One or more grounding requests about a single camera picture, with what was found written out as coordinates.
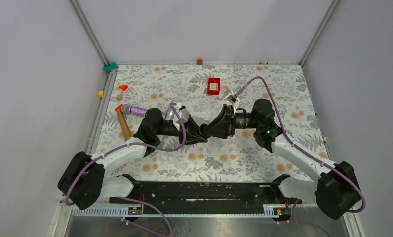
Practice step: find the purple glitter microphone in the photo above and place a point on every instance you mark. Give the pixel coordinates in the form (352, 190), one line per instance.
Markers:
(134, 110)

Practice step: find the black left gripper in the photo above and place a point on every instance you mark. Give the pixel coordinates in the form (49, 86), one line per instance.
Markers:
(193, 134)

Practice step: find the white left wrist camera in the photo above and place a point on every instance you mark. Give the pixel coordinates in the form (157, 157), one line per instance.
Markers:
(178, 114)

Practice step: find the gold brown microphone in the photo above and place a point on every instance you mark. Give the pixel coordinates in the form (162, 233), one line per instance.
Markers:
(124, 125)

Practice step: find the white slotted cable duct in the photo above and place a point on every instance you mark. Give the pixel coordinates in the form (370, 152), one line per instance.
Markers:
(133, 210)

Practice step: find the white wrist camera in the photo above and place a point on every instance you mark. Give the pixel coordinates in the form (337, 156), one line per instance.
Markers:
(178, 114)
(232, 98)

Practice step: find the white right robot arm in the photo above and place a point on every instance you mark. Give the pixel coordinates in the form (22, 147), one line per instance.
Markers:
(333, 187)

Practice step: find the teal block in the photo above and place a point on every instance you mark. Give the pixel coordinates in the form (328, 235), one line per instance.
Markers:
(110, 67)

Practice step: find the red block near microphones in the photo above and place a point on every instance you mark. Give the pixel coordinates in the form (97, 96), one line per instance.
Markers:
(119, 108)

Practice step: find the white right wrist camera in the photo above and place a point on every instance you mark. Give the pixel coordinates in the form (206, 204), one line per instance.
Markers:
(232, 98)

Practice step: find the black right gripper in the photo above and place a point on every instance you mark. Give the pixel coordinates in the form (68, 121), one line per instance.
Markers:
(223, 125)

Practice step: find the aluminium corner rail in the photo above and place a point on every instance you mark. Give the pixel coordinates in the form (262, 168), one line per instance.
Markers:
(99, 75)
(324, 22)

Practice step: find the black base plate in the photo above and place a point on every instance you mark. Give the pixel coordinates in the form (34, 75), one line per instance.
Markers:
(205, 196)

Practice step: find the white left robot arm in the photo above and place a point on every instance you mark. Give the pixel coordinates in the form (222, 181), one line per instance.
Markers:
(86, 178)

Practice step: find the red wedge block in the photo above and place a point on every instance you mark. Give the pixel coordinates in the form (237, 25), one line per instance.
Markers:
(123, 87)

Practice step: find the red box with label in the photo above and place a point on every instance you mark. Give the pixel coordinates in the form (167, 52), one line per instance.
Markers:
(213, 87)

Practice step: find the small coloured beads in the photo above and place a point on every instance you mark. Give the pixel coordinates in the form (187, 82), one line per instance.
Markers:
(270, 63)

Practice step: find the floral table mat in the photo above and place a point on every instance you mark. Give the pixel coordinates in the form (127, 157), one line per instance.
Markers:
(238, 158)

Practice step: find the aluminium corner rail left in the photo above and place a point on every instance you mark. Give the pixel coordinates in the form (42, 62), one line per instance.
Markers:
(99, 75)

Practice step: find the aluminium corner rail right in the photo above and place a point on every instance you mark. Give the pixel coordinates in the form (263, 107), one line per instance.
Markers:
(324, 22)

